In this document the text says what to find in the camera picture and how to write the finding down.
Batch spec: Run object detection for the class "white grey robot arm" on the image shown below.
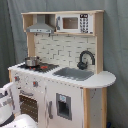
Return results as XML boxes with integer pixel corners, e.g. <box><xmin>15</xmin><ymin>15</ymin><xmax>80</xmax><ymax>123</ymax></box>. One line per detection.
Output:
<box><xmin>0</xmin><ymin>82</ymin><xmax>38</xmax><ymax>128</ymax></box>

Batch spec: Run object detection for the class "left red stove knob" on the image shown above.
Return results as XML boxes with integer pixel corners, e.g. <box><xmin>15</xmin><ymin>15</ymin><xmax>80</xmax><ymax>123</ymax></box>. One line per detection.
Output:
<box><xmin>13</xmin><ymin>75</ymin><xmax>21</xmax><ymax>83</ymax></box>

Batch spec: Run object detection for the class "right red stove knob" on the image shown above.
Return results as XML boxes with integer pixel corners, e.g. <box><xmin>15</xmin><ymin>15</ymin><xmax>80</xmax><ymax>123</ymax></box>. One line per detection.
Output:
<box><xmin>33</xmin><ymin>81</ymin><xmax>38</xmax><ymax>87</ymax></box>

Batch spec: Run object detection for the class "grey cabinet door handle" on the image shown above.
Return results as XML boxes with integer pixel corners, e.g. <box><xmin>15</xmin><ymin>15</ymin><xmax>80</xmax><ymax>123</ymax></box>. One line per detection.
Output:
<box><xmin>48</xmin><ymin>101</ymin><xmax>53</xmax><ymax>119</ymax></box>

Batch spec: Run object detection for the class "wooden toy kitchen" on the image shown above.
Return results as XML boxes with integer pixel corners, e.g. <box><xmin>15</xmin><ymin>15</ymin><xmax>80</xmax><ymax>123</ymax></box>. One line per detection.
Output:
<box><xmin>9</xmin><ymin>10</ymin><xmax>116</xmax><ymax>128</ymax></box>

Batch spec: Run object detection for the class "black toy stovetop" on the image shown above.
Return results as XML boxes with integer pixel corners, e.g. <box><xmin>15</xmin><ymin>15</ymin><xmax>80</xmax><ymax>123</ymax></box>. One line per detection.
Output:
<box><xmin>21</xmin><ymin>63</ymin><xmax>57</xmax><ymax>73</ymax></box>

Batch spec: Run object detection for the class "grey toy sink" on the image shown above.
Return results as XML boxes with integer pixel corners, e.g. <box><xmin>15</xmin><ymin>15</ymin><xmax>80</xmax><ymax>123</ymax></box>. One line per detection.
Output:
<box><xmin>53</xmin><ymin>67</ymin><xmax>93</xmax><ymax>81</ymax></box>

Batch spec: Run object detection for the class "grey range hood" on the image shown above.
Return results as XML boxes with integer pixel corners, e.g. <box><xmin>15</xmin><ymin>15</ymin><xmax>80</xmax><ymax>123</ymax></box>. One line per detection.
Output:
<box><xmin>26</xmin><ymin>14</ymin><xmax>55</xmax><ymax>34</ymax></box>

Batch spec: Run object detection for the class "red stove knob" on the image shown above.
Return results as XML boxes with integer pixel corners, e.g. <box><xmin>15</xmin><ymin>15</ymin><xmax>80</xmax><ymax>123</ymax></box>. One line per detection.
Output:
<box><xmin>13</xmin><ymin>75</ymin><xmax>21</xmax><ymax>83</ymax></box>
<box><xmin>33</xmin><ymin>81</ymin><xmax>38</xmax><ymax>87</ymax></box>

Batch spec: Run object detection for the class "toy oven door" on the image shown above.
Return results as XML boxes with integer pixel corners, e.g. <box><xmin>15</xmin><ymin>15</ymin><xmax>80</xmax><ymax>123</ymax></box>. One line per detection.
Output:
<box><xmin>20</xmin><ymin>96</ymin><xmax>38</xmax><ymax>122</ymax></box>

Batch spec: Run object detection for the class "grey dishwasher panel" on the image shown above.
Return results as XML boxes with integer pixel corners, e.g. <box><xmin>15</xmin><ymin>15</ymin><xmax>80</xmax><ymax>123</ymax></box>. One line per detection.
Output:
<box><xmin>56</xmin><ymin>93</ymin><xmax>72</xmax><ymax>120</ymax></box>

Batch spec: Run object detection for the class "toy microwave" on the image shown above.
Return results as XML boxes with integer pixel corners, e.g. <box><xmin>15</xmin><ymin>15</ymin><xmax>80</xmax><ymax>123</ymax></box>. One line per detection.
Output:
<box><xmin>56</xmin><ymin>14</ymin><xmax>93</xmax><ymax>34</ymax></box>

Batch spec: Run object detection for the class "silver toy pot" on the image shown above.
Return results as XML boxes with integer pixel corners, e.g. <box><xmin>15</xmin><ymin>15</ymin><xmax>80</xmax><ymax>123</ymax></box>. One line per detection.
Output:
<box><xmin>25</xmin><ymin>56</ymin><xmax>40</xmax><ymax>67</ymax></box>

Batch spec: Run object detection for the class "black toy faucet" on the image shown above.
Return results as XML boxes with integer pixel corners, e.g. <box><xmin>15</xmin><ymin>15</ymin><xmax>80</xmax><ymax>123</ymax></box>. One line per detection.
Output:
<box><xmin>77</xmin><ymin>50</ymin><xmax>95</xmax><ymax>70</ymax></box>

